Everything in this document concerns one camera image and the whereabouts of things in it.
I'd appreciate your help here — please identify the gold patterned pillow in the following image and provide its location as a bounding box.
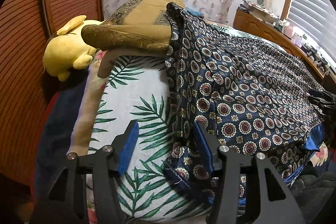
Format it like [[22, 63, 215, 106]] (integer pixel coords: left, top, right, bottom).
[[81, 0, 185, 53]]

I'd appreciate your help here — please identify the pink bottle on sideboard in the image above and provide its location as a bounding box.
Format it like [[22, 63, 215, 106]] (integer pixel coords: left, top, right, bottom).
[[284, 23, 295, 39]]

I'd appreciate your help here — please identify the wooden sideboard cabinet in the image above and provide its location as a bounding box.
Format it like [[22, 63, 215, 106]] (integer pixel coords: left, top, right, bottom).
[[233, 9, 335, 92]]

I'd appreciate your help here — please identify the white zebra window blind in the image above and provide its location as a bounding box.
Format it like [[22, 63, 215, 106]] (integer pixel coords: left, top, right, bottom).
[[288, 0, 335, 69]]

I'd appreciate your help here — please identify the red-brown louvered wardrobe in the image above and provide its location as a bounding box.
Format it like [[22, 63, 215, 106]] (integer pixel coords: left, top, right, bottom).
[[1, 0, 103, 185]]

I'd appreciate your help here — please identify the floral and leaf bedspread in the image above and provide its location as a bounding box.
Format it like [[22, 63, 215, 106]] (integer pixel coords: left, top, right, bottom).
[[68, 20, 329, 224]]

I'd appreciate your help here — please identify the navy patterned satin shirt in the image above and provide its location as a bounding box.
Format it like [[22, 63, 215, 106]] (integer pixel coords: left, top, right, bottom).
[[165, 2, 324, 203]]

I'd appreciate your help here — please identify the yellow Pikachu plush toy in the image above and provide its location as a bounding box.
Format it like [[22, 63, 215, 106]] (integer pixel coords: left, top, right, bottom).
[[42, 15, 101, 82]]

